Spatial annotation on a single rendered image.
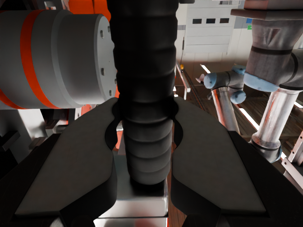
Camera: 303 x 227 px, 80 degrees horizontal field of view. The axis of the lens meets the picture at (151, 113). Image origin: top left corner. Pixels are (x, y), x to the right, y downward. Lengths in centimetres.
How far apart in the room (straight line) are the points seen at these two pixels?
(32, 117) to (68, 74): 16
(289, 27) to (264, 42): 7
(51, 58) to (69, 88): 4
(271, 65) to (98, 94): 57
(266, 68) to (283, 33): 11
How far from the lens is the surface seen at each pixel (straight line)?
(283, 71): 74
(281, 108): 88
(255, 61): 70
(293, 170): 74
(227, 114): 93
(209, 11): 1391
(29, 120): 38
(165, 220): 18
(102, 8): 76
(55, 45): 25
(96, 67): 24
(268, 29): 68
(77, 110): 55
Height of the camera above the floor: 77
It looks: 31 degrees up
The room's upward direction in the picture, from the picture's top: 179 degrees clockwise
